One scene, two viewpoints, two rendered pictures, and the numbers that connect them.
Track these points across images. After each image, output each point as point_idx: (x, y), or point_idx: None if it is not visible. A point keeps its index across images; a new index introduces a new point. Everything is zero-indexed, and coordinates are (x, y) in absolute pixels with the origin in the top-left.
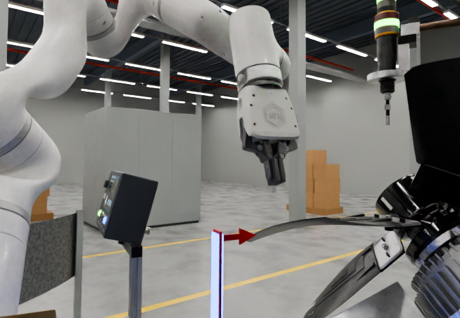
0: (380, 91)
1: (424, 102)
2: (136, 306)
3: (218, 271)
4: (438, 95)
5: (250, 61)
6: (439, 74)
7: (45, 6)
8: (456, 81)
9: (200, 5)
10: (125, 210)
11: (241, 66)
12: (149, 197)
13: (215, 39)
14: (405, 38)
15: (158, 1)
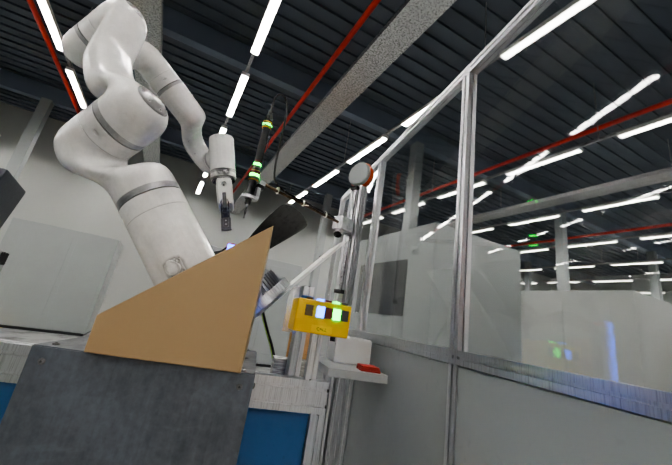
0: (246, 202)
1: (274, 216)
2: None
3: None
4: (279, 215)
5: (231, 166)
6: (286, 209)
7: (114, 21)
8: (286, 213)
9: (203, 112)
10: None
11: (226, 165)
12: (13, 205)
13: (194, 132)
14: (261, 186)
15: (171, 82)
